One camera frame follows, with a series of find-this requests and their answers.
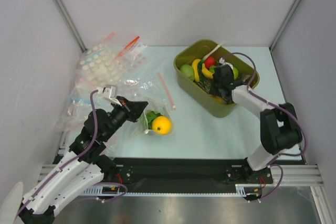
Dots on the green toy apple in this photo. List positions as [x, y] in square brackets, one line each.
[235, 72]

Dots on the light green toy cabbage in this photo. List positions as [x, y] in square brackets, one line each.
[188, 71]

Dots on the olive green plastic bin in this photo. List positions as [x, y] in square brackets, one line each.
[199, 91]

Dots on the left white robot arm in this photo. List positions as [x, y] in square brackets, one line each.
[83, 166]

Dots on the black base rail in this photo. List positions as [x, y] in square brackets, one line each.
[188, 176]

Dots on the green toy lettuce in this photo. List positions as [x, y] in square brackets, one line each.
[150, 116]

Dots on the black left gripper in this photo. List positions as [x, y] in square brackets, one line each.
[133, 109]

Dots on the pile of clear zip bags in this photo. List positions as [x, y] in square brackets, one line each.
[115, 58]

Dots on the yellow toy banana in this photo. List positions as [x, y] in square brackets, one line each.
[206, 73]
[195, 68]

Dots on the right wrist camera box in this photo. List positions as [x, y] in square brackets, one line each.
[222, 61]

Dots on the white slotted cable duct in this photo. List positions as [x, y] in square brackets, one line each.
[103, 190]

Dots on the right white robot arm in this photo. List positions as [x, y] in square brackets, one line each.
[279, 127]

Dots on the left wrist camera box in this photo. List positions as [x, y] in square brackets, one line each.
[109, 92]

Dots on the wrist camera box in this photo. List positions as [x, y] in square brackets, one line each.
[109, 92]
[222, 61]

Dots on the orange toy fruit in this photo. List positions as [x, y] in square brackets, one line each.
[161, 125]

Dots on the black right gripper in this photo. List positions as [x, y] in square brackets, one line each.
[220, 77]

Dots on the clear white-dotted zip bag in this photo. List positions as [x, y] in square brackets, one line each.
[153, 89]

